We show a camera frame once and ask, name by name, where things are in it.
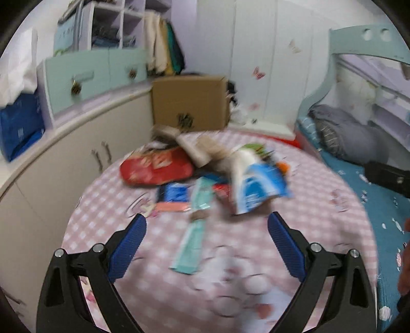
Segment orange bottle cap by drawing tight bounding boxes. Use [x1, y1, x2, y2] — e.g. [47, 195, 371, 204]
[276, 162, 291, 175]

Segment teal long wrapper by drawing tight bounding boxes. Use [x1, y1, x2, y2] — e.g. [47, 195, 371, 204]
[170, 177, 215, 275]

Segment blue white paper package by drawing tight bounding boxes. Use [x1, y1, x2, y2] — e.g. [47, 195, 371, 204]
[229, 149, 292, 215]

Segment blue cartoon tissue pack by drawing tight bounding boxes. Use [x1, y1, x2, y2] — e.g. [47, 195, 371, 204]
[156, 182, 190, 203]

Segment beige paper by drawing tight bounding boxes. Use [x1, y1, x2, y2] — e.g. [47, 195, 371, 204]
[151, 125, 231, 173]

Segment green leaf plush toy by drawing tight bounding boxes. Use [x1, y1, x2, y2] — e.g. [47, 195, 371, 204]
[240, 143, 272, 160]

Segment person right hand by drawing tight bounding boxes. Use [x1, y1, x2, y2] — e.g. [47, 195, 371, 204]
[397, 218, 410, 297]

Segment teal bed mattress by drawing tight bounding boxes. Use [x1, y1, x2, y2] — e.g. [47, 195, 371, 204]
[297, 117, 409, 332]

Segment grey folded quilt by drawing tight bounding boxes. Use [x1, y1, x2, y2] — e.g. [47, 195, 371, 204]
[309, 105, 389, 165]

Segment pink checkered tablecloth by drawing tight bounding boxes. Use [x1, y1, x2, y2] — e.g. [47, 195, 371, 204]
[63, 130, 378, 332]

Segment red bench with white top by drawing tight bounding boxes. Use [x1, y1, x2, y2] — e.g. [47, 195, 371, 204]
[227, 121, 302, 149]

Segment white low cabinet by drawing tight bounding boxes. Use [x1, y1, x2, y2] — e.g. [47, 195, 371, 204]
[1, 83, 153, 332]

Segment white plastic bag on bench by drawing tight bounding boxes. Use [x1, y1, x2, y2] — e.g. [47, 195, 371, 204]
[229, 106, 248, 126]

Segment red snack bag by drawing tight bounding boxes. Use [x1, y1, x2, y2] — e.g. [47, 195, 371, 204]
[119, 147, 194, 186]

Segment blue plastic bag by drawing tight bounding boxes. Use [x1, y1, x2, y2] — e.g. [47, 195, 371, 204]
[1, 91, 45, 162]

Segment large cardboard box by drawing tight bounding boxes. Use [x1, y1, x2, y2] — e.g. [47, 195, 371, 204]
[151, 75, 229, 132]

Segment mint drawer cabinet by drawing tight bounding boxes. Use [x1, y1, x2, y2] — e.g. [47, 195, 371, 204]
[37, 48, 147, 129]

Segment white shopping bag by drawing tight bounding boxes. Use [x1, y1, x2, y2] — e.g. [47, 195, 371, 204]
[1, 28, 38, 109]

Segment hanging clothes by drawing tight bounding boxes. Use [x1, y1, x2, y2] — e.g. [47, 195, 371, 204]
[144, 11, 186, 76]

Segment purple open shelf unit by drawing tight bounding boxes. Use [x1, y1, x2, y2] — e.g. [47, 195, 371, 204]
[52, 0, 147, 57]

